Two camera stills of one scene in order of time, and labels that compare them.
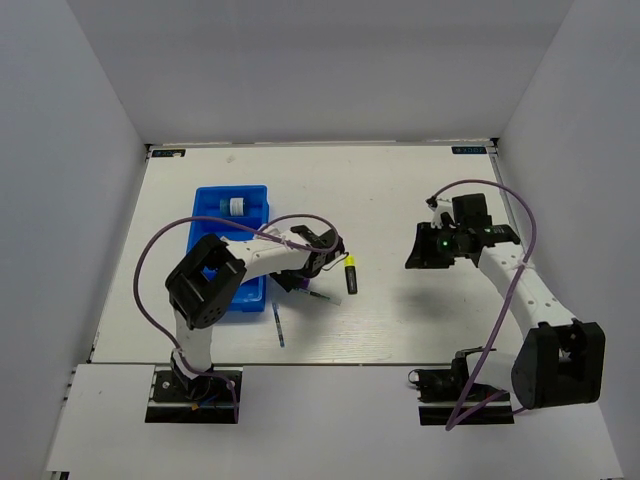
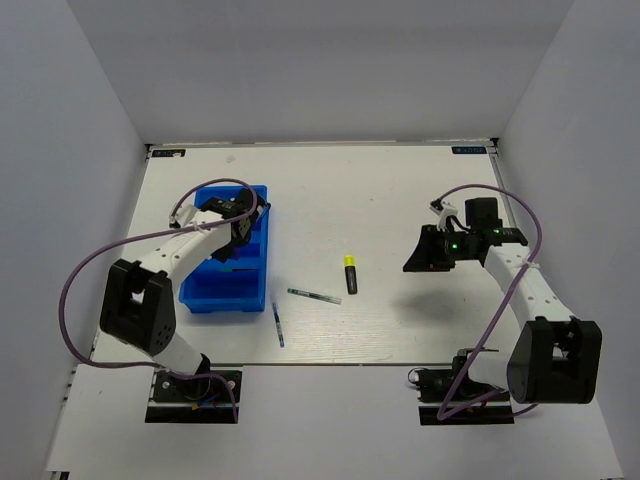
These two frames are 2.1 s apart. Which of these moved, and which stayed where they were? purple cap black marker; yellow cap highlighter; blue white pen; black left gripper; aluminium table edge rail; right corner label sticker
Moved: purple cap black marker; black left gripper
Stayed: right corner label sticker; yellow cap highlighter; aluminium table edge rail; blue white pen
